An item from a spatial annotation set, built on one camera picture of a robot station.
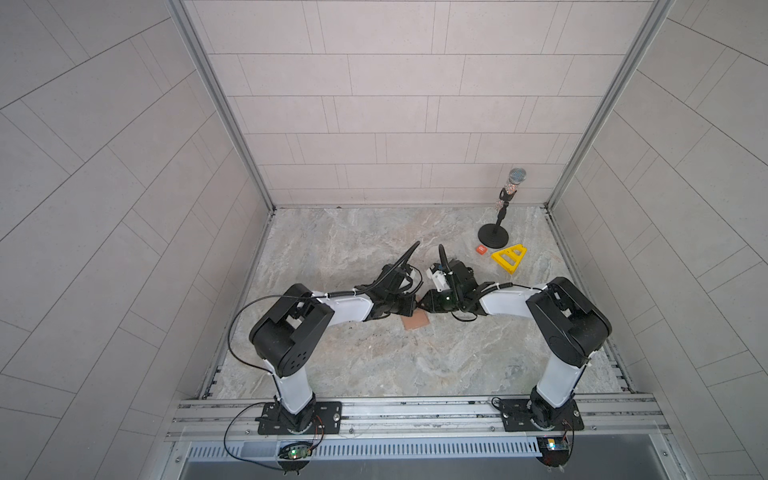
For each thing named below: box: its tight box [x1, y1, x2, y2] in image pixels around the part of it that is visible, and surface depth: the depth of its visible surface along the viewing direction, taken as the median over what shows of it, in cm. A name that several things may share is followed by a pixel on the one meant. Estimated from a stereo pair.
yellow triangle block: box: [491, 244, 527, 275], surface depth 104 cm
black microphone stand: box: [478, 167, 527, 249], surface depth 107 cm
